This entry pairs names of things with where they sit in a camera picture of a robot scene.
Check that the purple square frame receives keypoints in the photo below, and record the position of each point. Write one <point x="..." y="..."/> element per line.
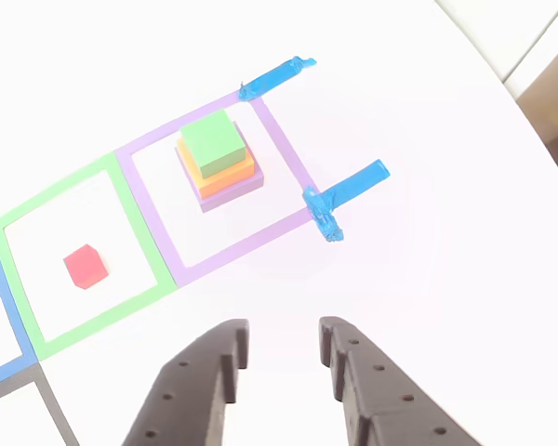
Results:
<point x="153" y="218"/>

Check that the blue square frame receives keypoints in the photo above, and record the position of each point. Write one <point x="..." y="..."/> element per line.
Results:
<point x="9" y="316"/>

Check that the orange cube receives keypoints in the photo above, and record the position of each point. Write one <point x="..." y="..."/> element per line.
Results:
<point x="232" y="179"/>

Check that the small red cube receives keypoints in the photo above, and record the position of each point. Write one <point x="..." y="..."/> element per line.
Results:
<point x="84" y="266"/>

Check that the green square frame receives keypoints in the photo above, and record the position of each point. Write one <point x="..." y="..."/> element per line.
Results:
<point x="139" y="218"/>

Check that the twisted blue tape strip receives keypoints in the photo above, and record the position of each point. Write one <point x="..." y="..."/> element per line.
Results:
<point x="274" y="79"/>

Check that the green cube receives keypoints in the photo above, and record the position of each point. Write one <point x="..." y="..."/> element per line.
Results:
<point x="211" y="141"/>

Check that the purple square block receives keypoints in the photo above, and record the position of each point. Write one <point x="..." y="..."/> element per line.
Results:
<point x="242" y="192"/>

